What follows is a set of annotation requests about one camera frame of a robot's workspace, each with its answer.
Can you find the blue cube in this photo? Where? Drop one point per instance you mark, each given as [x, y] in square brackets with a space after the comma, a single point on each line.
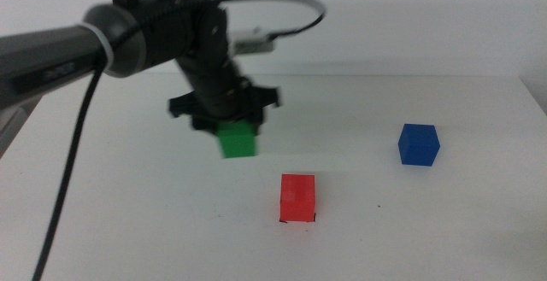
[418, 146]

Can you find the green cube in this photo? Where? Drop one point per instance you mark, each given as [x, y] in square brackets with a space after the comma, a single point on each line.
[238, 142]

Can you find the red cube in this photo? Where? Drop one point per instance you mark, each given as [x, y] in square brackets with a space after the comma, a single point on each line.
[298, 200]

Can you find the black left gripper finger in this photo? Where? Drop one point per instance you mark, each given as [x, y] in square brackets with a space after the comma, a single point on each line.
[257, 128]
[204, 127]

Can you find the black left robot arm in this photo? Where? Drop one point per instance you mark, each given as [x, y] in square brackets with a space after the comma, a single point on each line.
[51, 63]

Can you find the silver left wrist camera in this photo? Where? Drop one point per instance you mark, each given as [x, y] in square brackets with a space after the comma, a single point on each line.
[252, 44]

